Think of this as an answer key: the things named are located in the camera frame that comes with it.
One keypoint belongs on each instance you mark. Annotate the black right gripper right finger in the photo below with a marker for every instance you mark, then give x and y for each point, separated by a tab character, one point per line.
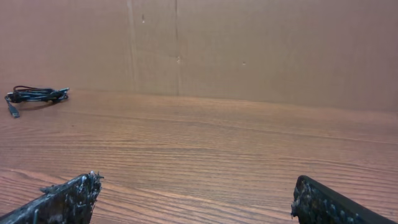
315	203

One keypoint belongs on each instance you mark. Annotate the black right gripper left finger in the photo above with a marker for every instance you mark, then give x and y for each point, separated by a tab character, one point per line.
71	202

